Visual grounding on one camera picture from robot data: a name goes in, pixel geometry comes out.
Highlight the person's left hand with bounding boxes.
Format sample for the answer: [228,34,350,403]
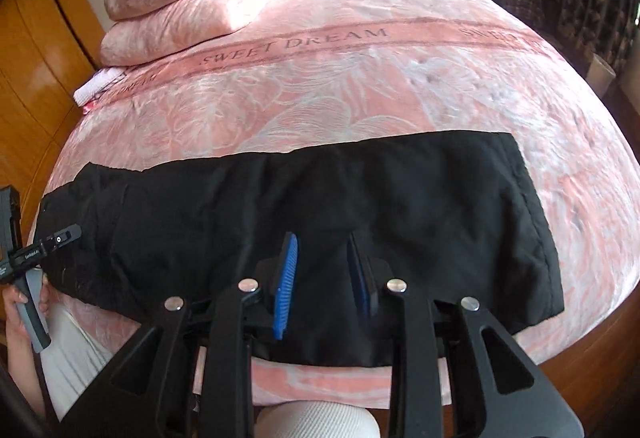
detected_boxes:
[4,279,51,359]

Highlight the pink printed blanket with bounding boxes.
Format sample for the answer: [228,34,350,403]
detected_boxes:
[27,0,640,406]

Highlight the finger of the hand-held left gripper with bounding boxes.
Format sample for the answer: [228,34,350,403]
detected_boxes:
[37,224,82,259]

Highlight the white bin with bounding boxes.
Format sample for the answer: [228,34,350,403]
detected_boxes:
[585,54,617,96]

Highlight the black pants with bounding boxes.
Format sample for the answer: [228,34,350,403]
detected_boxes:
[39,130,566,367]

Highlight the person's left leg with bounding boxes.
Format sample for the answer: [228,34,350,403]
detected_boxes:
[37,300,118,421]

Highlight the person's right leg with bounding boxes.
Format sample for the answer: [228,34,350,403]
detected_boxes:
[252,399,382,438]

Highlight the white towel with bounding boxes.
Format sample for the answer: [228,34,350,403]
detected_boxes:
[74,66,123,106]

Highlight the plaid bag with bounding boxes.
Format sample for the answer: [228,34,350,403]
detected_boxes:
[502,0,558,36]

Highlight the wooden bed frame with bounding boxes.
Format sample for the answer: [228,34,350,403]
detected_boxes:
[510,278,640,438]

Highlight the person's leg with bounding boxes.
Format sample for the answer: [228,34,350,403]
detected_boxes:
[252,399,382,438]
[37,300,118,421]

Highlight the pink pillow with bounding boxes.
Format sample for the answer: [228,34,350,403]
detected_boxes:
[100,0,261,67]

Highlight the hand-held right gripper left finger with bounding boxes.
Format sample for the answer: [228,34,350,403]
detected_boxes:
[60,232,300,438]

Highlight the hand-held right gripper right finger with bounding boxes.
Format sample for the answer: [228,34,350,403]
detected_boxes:
[346,232,586,438]

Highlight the person's left forearm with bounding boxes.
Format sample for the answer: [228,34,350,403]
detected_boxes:
[0,353,43,424]

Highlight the wooden wardrobe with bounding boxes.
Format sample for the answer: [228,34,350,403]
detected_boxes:
[0,0,106,239]

